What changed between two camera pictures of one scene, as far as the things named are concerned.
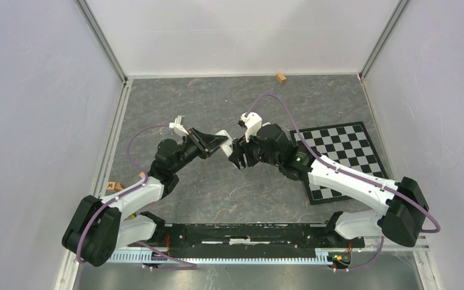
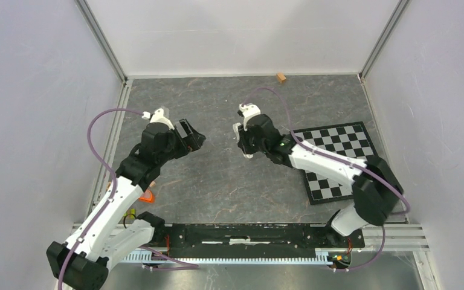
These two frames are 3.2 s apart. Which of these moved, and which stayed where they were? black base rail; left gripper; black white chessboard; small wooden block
Moved: left gripper
Stayed: black white chessboard; small wooden block; black base rail
